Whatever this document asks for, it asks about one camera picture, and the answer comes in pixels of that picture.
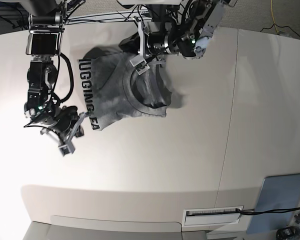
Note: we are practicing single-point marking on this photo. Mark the grey T-shirt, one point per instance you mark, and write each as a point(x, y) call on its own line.
point(113, 90)

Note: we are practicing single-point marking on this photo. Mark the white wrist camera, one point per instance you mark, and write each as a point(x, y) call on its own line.
point(140, 64)
point(67, 148)

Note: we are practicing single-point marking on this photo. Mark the black equipment bottom right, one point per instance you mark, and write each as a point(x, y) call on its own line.
point(291, 232)

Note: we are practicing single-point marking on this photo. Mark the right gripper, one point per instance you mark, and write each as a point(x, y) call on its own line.
point(63, 122)

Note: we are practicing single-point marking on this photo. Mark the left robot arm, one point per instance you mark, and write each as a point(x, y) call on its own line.
point(189, 36)

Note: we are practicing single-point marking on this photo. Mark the central black robot stand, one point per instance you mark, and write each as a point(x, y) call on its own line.
point(158, 12)

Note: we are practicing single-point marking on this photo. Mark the white cable grommet slot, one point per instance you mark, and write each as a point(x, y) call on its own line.
point(206, 217)

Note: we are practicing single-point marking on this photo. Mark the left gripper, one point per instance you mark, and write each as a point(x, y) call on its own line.
point(151, 43)

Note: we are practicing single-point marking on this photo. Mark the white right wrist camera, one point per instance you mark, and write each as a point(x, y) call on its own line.
point(67, 148)

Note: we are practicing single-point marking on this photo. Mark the blue-grey flat panel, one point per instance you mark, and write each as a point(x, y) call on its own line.
point(277, 192)

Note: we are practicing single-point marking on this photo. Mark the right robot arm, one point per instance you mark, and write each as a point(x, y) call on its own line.
point(44, 108)

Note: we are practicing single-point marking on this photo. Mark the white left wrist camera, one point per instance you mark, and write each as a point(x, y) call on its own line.
point(140, 64)

